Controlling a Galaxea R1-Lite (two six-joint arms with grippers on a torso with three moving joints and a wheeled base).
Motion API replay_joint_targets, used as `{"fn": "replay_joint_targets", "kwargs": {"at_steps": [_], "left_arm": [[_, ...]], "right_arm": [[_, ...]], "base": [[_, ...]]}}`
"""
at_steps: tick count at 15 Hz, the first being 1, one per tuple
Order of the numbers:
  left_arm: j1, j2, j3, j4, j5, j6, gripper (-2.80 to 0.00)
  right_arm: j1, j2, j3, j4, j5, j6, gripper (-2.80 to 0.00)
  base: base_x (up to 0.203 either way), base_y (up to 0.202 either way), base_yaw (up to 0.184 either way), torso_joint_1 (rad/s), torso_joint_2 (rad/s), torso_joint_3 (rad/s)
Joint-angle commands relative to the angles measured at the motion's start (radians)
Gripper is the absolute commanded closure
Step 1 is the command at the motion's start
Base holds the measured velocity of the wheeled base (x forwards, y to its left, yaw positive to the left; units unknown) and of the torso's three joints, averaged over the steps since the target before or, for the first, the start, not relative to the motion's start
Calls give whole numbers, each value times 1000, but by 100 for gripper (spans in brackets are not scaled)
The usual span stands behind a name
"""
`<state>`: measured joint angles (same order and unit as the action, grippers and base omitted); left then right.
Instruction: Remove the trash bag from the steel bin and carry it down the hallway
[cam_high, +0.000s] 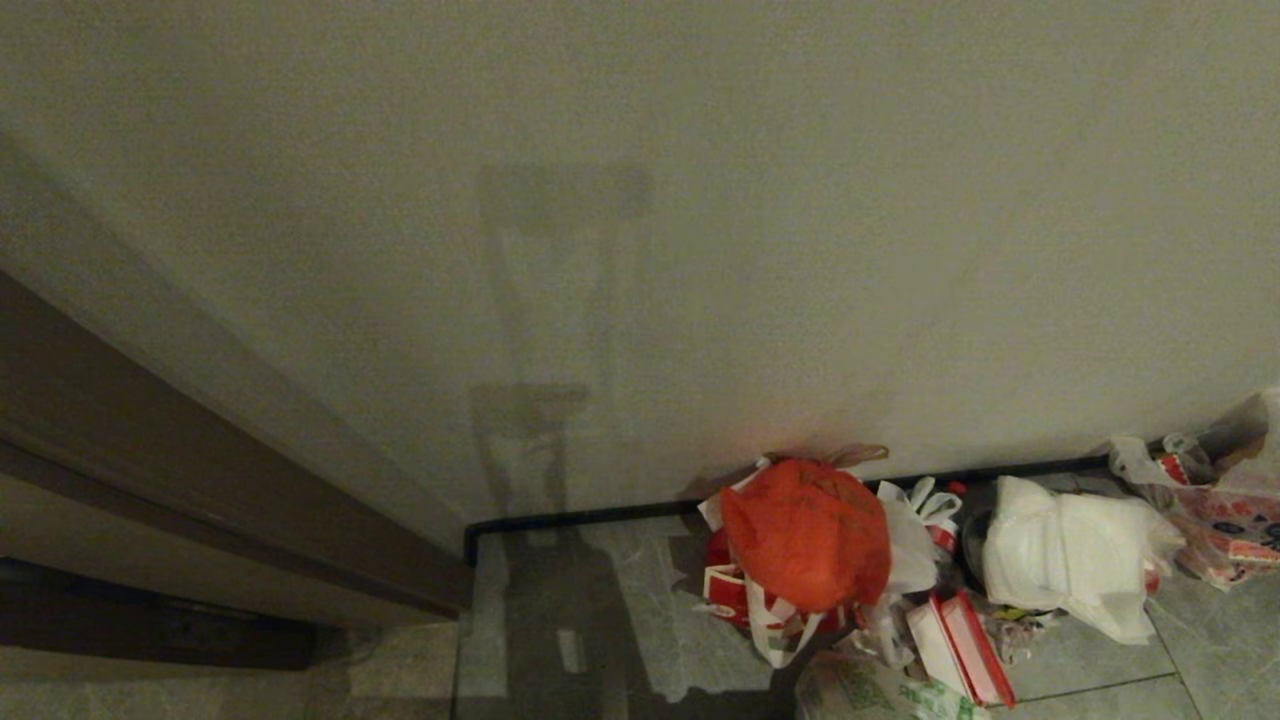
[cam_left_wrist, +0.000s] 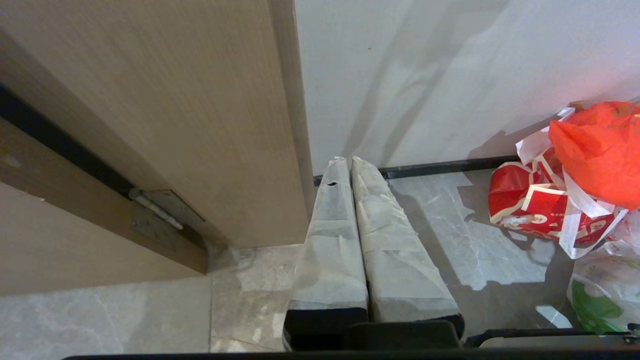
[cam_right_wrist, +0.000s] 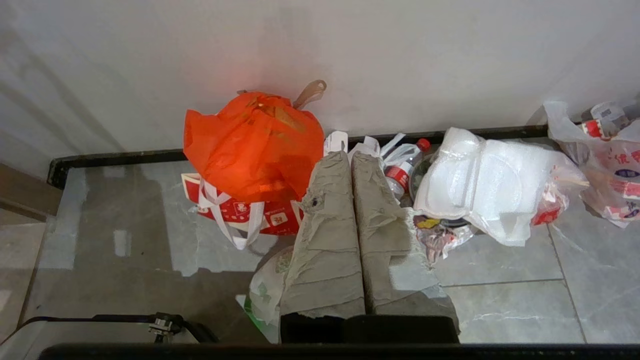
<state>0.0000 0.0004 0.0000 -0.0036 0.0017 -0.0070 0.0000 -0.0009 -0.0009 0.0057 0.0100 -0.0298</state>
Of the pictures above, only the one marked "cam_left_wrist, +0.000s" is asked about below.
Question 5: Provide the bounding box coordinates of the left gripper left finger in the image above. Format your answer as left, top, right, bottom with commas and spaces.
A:
282, 157, 370, 352

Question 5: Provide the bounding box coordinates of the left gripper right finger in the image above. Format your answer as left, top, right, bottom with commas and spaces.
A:
350, 156, 465, 340

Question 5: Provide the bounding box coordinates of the red and white plastic bag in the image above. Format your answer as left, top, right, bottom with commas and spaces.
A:
488, 107, 630, 260

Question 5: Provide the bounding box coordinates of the white and green plastic bag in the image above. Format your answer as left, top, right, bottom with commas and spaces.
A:
566, 210, 640, 335

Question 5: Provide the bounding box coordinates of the orange plastic bag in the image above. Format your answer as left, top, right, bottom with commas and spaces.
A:
548, 101, 640, 211

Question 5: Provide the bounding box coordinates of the black baseboard strip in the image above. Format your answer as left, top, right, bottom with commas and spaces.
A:
313, 155, 521, 187

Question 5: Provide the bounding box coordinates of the metal door hinge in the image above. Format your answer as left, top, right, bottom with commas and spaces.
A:
128, 187, 207, 251

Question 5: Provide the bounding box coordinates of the light wooden door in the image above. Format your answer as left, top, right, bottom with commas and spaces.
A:
0, 0, 316, 297

